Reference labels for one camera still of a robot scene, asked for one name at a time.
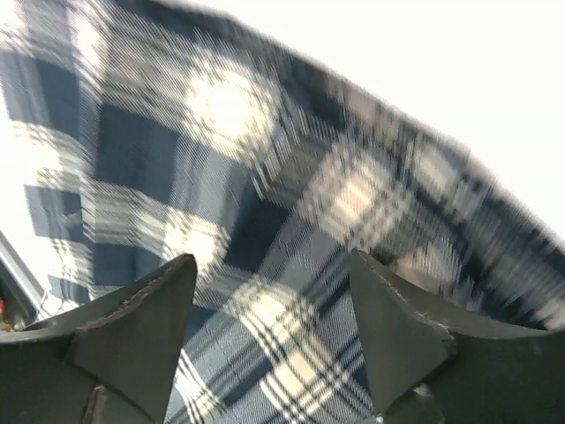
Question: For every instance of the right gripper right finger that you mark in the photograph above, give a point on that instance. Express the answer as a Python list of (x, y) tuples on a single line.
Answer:
[(430, 361)]

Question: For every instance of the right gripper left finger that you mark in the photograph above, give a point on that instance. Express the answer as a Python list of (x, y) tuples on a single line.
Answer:
[(112, 360)]

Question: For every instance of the navy plaid skirt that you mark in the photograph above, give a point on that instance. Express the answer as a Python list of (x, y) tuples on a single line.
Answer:
[(133, 132)]

